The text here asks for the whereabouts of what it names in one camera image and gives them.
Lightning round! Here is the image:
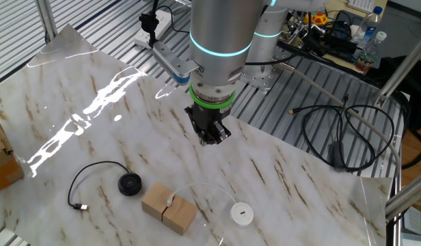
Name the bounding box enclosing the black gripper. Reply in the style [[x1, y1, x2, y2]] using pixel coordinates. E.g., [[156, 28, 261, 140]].
[[184, 102, 232, 147]]

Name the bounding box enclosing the white round docking station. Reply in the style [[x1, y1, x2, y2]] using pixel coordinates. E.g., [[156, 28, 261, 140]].
[[229, 201, 255, 228]]

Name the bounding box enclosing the black round docking station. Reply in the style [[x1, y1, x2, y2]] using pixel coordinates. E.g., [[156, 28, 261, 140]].
[[117, 172, 143, 197]]

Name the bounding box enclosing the marble patterned sheet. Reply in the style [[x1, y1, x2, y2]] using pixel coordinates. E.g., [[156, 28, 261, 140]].
[[0, 23, 393, 246]]

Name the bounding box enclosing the white power strip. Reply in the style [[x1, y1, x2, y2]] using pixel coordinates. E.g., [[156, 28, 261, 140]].
[[133, 9, 172, 50]]

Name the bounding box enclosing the yellow red toy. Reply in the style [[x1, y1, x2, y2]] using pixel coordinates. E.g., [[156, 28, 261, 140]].
[[303, 12, 329, 27]]

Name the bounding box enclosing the white cap plastic bottle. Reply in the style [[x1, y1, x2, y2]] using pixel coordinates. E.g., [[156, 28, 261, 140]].
[[353, 30, 388, 75]]

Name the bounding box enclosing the yellow wooden desk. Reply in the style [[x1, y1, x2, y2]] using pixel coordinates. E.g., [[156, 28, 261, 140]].
[[275, 0, 389, 74]]

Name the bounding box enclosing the blue cap water bottle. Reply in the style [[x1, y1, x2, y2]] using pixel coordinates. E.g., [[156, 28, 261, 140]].
[[352, 5, 384, 49]]

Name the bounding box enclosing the white keyboard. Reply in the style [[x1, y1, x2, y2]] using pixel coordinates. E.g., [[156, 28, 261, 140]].
[[347, 0, 376, 13]]

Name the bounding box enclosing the black bag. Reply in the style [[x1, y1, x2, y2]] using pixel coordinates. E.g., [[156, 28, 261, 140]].
[[379, 54, 421, 131]]

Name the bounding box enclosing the brown cardboard box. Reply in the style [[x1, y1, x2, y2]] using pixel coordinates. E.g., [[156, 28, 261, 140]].
[[0, 111, 25, 195]]

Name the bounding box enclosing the white box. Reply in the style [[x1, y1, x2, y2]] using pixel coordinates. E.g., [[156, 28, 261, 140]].
[[400, 206, 421, 246]]

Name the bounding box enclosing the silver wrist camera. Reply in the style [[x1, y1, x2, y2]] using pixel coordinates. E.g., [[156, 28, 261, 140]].
[[151, 40, 200, 85]]

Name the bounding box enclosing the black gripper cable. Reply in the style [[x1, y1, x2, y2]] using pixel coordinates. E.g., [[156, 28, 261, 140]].
[[244, 54, 295, 66]]

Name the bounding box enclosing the black cable with adapter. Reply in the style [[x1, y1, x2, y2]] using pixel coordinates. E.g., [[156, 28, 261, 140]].
[[288, 94, 396, 173]]

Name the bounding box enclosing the black camera cable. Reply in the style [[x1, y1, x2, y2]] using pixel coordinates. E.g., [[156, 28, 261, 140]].
[[138, 0, 191, 49]]

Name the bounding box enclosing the black dock usb cable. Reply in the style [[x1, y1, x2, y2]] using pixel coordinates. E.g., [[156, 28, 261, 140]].
[[67, 161, 130, 211]]

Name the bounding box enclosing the tangled black cables pile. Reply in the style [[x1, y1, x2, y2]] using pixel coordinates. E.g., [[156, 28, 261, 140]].
[[278, 10, 360, 64]]

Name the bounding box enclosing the aluminium frame post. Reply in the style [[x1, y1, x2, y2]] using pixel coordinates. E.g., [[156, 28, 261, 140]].
[[374, 27, 421, 107], [384, 170, 421, 222], [35, 0, 58, 42]]

